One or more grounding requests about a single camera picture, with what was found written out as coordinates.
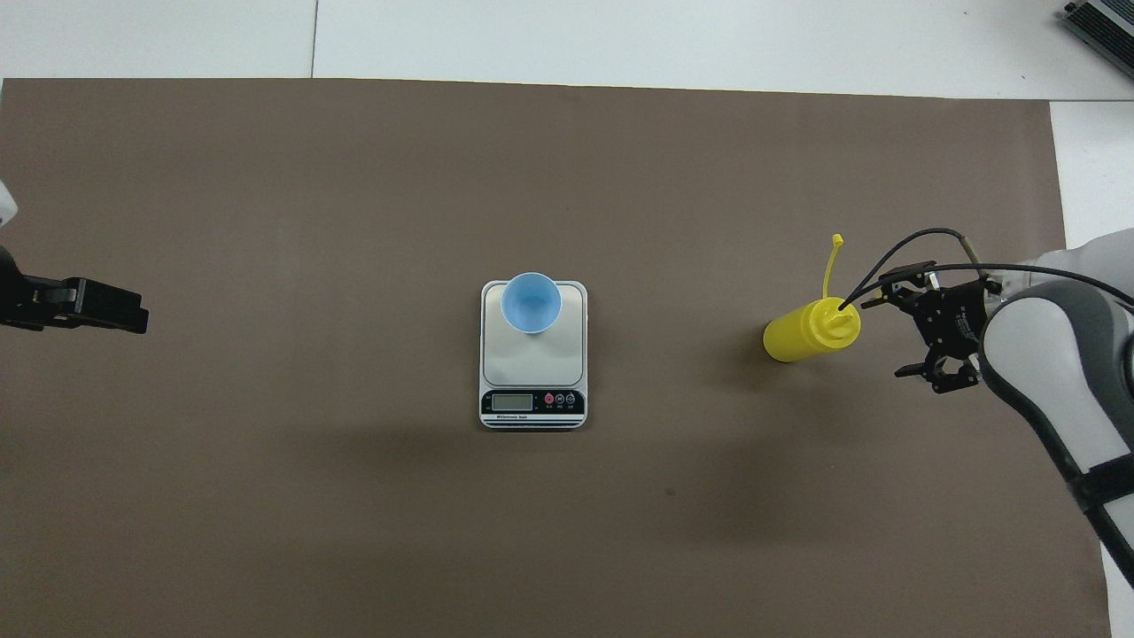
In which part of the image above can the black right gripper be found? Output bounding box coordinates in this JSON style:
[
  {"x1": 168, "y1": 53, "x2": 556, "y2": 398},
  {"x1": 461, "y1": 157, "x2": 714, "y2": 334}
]
[{"x1": 861, "y1": 261, "x2": 989, "y2": 395}]

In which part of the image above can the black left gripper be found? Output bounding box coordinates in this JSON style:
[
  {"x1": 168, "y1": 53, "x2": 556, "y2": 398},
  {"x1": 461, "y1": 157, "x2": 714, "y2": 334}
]
[{"x1": 0, "y1": 244, "x2": 150, "y2": 336}]

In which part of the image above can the yellow squeeze bottle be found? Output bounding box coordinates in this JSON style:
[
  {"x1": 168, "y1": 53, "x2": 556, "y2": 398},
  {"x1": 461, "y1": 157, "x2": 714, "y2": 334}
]
[{"x1": 763, "y1": 234, "x2": 862, "y2": 363}]

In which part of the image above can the light blue plastic cup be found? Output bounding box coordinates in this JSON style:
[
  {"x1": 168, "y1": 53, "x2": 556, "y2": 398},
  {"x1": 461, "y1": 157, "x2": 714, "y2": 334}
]
[{"x1": 501, "y1": 272, "x2": 563, "y2": 335}]

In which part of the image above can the silver digital kitchen scale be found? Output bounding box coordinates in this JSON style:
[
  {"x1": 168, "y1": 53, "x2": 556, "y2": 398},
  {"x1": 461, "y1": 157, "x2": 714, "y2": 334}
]
[{"x1": 479, "y1": 281, "x2": 589, "y2": 432}]

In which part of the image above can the brown paper table mat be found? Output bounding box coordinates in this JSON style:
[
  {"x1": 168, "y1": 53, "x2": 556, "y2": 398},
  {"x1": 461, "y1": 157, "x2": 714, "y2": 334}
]
[{"x1": 0, "y1": 78, "x2": 1113, "y2": 638}]

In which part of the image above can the grey ribbed metal device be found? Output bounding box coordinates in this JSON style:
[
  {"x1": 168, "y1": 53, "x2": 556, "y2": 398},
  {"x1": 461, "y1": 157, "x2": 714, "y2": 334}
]
[{"x1": 1061, "y1": 0, "x2": 1134, "y2": 82}]

